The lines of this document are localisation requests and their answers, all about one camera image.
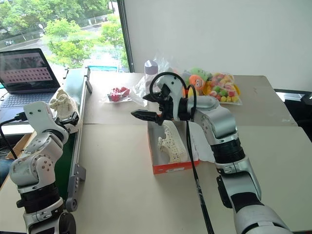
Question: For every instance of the white knit sneaker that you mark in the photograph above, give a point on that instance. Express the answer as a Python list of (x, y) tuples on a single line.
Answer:
[(174, 146), (64, 103)]

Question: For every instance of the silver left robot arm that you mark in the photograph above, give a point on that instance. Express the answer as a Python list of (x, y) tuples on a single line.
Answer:
[(31, 165)]

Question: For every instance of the bag of colourful candy balls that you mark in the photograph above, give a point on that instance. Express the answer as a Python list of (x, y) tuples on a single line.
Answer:
[(223, 89)]

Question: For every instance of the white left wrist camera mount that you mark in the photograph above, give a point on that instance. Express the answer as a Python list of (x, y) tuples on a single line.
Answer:
[(36, 117)]

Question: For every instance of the green conveyor belt aluminium frame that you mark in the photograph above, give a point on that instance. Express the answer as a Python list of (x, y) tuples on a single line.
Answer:
[(73, 87)]

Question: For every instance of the green plush toy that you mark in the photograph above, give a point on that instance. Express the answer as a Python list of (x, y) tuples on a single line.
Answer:
[(200, 72)]

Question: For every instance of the black furniture piece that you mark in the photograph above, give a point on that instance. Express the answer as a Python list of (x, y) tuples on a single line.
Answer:
[(296, 96)]

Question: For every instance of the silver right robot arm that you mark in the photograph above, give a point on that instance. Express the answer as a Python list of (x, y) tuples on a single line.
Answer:
[(220, 120)]

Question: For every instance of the clear bottle with grey cap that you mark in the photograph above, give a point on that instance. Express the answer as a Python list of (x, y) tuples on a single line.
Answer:
[(150, 69)]

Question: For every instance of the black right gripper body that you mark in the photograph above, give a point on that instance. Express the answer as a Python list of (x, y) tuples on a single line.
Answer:
[(168, 107)]

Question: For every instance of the dark window frame post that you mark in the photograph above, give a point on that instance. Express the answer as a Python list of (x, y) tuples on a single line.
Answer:
[(128, 36)]

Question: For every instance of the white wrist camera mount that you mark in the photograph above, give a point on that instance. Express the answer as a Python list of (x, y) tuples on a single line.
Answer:
[(36, 117), (173, 84)]

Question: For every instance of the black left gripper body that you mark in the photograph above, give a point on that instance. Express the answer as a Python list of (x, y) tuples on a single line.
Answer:
[(64, 121)]

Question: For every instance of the dark grey open laptop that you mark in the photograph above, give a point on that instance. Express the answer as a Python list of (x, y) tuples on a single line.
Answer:
[(24, 70)]

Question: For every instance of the orange plush toy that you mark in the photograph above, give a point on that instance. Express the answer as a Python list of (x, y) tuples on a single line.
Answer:
[(197, 82)]

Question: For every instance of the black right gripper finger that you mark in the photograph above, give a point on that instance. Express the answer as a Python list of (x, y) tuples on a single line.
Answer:
[(153, 97), (145, 115)]

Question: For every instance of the plastic bag of red toys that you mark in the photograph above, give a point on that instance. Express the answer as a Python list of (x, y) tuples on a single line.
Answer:
[(118, 93)]

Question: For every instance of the orange shoebox with white lid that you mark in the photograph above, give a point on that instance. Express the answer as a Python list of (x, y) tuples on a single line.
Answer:
[(170, 168)]

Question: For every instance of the crumpled clear plastic bag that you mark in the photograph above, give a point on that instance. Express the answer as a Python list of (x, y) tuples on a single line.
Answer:
[(140, 85)]

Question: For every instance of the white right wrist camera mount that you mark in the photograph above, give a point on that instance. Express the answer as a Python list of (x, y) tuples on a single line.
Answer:
[(173, 84)]

